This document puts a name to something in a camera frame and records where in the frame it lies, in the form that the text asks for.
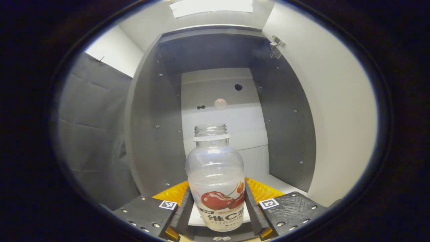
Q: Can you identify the white cabinet door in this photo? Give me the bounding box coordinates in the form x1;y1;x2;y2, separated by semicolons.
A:
261;3;379;208

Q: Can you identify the black backdrop cloth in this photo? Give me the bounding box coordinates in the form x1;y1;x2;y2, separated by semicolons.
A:
56;52;141;211

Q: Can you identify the ceiling light panel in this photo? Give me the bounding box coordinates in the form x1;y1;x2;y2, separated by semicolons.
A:
169;0;254;18

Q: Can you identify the clear plastic bottle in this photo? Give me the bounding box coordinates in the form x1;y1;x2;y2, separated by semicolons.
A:
185;123;246;232

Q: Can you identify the grey cabinet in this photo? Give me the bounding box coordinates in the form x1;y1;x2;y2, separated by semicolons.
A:
124;24;317;202

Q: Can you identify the metal door hinge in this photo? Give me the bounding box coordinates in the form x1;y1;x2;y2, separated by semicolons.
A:
270;34;287;60

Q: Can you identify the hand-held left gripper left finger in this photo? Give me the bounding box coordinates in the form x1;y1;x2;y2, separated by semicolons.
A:
113;180;195;241

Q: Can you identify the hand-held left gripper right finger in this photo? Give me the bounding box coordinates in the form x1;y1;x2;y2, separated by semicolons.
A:
244;177;328;240

